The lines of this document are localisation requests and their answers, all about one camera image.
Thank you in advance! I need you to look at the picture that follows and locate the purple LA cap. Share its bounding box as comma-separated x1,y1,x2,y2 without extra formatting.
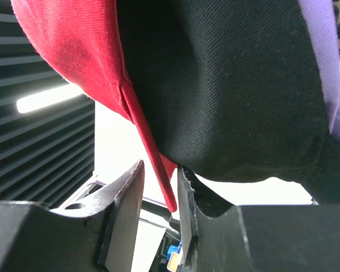
299,1,340,141

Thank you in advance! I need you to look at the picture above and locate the black cap red trim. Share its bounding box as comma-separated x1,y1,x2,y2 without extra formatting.
117,1,340,203

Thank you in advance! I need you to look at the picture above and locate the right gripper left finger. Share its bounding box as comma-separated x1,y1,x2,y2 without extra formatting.
0,161,145,271

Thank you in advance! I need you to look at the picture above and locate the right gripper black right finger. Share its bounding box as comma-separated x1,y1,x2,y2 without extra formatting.
177,167,340,271

